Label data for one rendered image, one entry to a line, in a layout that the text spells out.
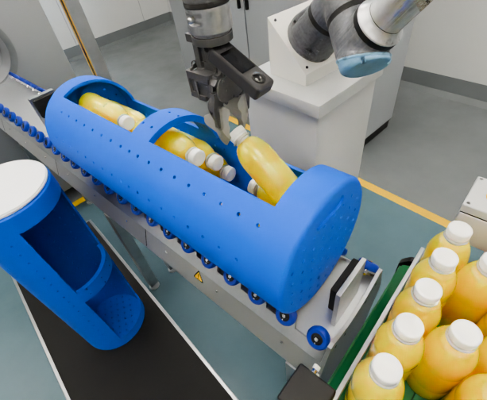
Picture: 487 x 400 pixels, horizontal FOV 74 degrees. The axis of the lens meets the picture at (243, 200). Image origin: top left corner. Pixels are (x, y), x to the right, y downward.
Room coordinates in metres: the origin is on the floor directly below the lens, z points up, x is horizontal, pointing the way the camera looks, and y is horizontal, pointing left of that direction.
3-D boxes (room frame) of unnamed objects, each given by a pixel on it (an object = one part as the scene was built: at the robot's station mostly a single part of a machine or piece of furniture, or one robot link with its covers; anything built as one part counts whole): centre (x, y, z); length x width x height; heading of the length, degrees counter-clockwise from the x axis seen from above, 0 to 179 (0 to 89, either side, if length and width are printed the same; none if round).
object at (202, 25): (0.59, 0.01, 1.44); 0.08 x 0.08 x 0.05
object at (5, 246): (0.78, 0.71, 0.59); 0.28 x 0.28 x 0.88
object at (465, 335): (0.16, -0.28, 1.10); 0.04 x 0.04 x 0.02
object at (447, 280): (0.28, -0.32, 1.00); 0.07 x 0.07 x 0.19
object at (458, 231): (0.33, -0.37, 1.10); 0.04 x 0.04 x 0.02
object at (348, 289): (0.31, -0.17, 0.99); 0.10 x 0.02 x 0.12; 132
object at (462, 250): (0.33, -0.37, 1.00); 0.07 x 0.07 x 0.19
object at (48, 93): (1.30, 0.72, 1.00); 0.10 x 0.04 x 0.15; 132
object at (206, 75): (0.60, 0.01, 1.36); 0.09 x 0.08 x 0.12; 42
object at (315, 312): (1.09, 0.53, 0.79); 2.17 x 0.29 x 0.34; 42
